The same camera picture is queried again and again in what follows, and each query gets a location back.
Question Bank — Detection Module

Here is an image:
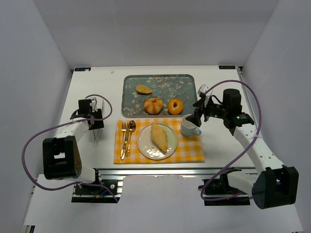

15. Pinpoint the long pale bread loaf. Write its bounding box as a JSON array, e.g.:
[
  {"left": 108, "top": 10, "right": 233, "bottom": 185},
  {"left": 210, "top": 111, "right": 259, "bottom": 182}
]
[{"left": 151, "top": 123, "right": 168, "bottom": 152}]

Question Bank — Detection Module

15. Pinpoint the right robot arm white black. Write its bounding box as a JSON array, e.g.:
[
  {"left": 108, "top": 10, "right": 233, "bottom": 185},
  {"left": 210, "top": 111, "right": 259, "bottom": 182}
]
[{"left": 186, "top": 85, "right": 299, "bottom": 209}]

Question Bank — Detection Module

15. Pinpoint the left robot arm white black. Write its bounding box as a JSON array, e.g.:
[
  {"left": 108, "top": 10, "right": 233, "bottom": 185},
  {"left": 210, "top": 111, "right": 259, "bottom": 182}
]
[{"left": 42, "top": 98, "right": 104, "bottom": 183}]

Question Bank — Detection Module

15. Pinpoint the round striped bread bun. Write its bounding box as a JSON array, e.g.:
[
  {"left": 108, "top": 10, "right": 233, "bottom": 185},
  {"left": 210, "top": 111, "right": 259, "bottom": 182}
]
[{"left": 144, "top": 98, "right": 163, "bottom": 115}]

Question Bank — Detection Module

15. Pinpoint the brown seeded bread slice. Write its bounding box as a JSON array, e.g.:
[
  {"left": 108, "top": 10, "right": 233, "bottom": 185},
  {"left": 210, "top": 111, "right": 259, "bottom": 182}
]
[{"left": 136, "top": 84, "right": 153, "bottom": 95}]

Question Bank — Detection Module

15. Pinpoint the white blue mug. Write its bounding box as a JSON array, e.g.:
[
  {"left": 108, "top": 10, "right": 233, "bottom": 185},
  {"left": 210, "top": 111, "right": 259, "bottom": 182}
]
[{"left": 180, "top": 114, "right": 202, "bottom": 136}]

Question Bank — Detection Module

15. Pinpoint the orange bagel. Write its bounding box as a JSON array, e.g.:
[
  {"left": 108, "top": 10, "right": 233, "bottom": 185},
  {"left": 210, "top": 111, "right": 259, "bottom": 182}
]
[{"left": 168, "top": 99, "right": 183, "bottom": 115}]

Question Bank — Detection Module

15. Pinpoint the gold fork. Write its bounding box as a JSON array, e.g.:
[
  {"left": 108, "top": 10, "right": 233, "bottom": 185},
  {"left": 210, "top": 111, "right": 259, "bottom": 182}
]
[{"left": 121, "top": 121, "right": 127, "bottom": 161}]

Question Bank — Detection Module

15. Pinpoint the yellow checkered placemat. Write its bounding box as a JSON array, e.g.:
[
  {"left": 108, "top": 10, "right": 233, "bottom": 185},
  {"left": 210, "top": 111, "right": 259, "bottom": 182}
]
[{"left": 114, "top": 117, "right": 205, "bottom": 164}]

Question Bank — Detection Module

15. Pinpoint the gold spoon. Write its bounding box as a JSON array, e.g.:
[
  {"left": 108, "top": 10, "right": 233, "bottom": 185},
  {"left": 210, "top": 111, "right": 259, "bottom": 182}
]
[{"left": 125, "top": 120, "right": 136, "bottom": 157}]

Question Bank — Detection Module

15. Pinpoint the right blue corner label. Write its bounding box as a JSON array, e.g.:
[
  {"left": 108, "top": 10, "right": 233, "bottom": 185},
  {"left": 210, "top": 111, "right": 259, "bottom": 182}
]
[{"left": 218, "top": 65, "right": 236, "bottom": 69}]

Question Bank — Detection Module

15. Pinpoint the blue corner label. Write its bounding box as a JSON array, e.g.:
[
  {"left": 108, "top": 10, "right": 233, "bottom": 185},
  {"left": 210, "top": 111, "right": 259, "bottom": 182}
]
[
  {"left": 218, "top": 65, "right": 236, "bottom": 69},
  {"left": 74, "top": 67, "right": 91, "bottom": 72}
]

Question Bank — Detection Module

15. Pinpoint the left blue corner label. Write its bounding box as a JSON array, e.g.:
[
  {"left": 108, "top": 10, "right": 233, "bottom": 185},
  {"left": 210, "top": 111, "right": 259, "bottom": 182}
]
[{"left": 74, "top": 67, "right": 91, "bottom": 72}]

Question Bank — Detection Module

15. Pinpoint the gold knife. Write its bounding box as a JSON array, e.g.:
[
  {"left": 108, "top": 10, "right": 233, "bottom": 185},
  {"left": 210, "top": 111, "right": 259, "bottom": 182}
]
[{"left": 121, "top": 123, "right": 130, "bottom": 160}]

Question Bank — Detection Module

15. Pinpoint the blue floral tray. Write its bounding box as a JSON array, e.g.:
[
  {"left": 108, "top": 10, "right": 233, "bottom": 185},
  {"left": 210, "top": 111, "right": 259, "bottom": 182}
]
[{"left": 121, "top": 74, "right": 197, "bottom": 118}]

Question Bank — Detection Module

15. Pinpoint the white green round plate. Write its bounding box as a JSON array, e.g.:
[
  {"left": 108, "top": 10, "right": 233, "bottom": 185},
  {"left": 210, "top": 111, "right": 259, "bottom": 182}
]
[{"left": 137, "top": 123, "right": 178, "bottom": 161}]

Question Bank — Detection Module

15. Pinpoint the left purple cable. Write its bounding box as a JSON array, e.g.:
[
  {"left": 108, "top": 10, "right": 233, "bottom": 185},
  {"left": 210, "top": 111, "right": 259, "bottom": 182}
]
[{"left": 21, "top": 94, "right": 120, "bottom": 202}]

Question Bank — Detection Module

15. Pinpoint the purple cable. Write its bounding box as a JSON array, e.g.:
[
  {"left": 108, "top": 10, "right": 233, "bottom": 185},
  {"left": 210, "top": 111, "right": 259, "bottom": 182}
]
[
  {"left": 21, "top": 94, "right": 120, "bottom": 202},
  {"left": 199, "top": 80, "right": 262, "bottom": 200}
]

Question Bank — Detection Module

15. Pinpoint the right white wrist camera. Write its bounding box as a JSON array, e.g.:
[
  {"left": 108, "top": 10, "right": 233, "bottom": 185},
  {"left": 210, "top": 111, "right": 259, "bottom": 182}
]
[{"left": 197, "top": 84, "right": 209, "bottom": 95}]

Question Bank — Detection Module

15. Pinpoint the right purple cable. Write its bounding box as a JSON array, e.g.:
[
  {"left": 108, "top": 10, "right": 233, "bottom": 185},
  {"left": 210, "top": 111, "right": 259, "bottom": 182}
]
[{"left": 199, "top": 80, "right": 262, "bottom": 200}]

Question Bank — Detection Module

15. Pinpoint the aluminium table front rail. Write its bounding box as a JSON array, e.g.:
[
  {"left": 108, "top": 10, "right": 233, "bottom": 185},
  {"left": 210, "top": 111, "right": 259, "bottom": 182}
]
[{"left": 43, "top": 167, "right": 258, "bottom": 179}]

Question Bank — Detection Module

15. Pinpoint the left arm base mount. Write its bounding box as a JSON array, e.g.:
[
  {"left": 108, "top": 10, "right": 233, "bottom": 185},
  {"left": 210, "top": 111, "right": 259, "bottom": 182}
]
[{"left": 71, "top": 170, "right": 123, "bottom": 203}]

